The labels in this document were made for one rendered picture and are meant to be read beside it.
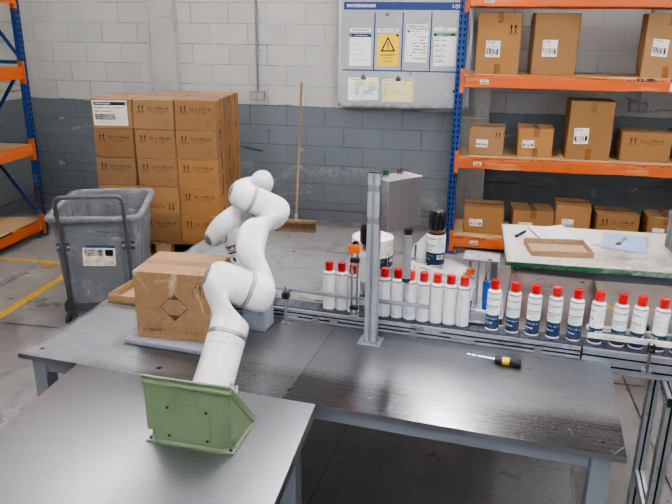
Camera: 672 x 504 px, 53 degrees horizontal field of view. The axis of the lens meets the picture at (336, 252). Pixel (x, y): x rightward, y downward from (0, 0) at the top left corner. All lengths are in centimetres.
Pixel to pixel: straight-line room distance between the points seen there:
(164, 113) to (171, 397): 417
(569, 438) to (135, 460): 127
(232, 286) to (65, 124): 623
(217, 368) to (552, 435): 102
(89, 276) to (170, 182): 153
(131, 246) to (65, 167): 372
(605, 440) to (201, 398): 119
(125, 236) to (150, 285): 206
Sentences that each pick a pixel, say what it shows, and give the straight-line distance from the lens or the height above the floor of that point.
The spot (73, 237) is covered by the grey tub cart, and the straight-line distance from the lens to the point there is 474.
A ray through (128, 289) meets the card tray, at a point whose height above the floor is 83.
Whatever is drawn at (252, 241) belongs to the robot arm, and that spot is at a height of 131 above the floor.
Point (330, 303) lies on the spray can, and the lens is 276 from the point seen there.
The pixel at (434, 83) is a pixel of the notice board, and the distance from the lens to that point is 674.
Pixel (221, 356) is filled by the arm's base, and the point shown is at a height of 107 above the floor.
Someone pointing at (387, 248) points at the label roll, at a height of 99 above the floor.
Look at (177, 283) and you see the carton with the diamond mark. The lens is 255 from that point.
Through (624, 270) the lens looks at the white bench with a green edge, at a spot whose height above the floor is 80.
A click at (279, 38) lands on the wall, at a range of 709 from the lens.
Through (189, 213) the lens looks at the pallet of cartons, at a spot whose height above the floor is 42.
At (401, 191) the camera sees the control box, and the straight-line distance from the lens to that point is 243.
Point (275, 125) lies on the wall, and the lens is 718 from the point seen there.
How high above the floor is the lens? 199
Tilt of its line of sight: 19 degrees down
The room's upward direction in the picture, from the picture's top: 1 degrees clockwise
